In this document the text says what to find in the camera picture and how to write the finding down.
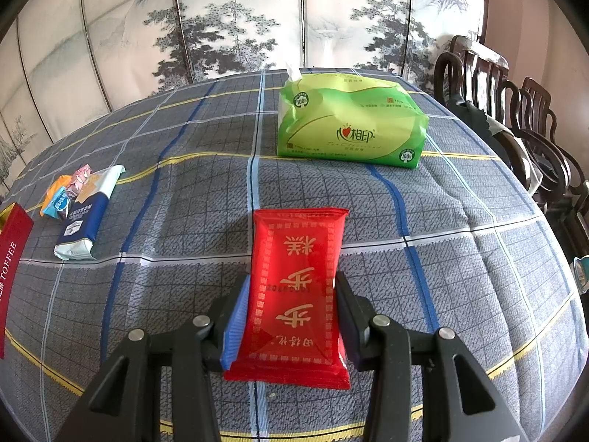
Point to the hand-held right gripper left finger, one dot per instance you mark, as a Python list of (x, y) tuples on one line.
[(234, 327)]

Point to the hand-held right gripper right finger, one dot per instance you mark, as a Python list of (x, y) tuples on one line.
[(356, 336)]

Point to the red snack packet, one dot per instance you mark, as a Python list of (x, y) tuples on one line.
[(290, 294)]

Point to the blue white cracker packet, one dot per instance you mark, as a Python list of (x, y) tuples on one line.
[(83, 225)]

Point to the pink snack packet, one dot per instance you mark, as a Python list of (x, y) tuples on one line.
[(83, 177)]

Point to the orange snack packet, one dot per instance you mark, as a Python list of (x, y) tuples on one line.
[(50, 193)]

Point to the red and gold tin box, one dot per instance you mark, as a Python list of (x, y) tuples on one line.
[(14, 262)]

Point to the small light blue packet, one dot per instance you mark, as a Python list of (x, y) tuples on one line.
[(60, 206)]

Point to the green tissue pack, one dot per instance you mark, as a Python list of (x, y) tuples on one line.
[(349, 119)]

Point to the white teal cup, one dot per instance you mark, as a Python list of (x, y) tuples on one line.
[(582, 271)]

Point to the dark cloth on chair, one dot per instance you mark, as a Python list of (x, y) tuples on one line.
[(487, 119)]

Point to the dark wooden chair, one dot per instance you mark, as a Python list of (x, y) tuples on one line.
[(478, 69), (540, 106)]

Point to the painted folding screen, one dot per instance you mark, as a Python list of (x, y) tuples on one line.
[(138, 32)]

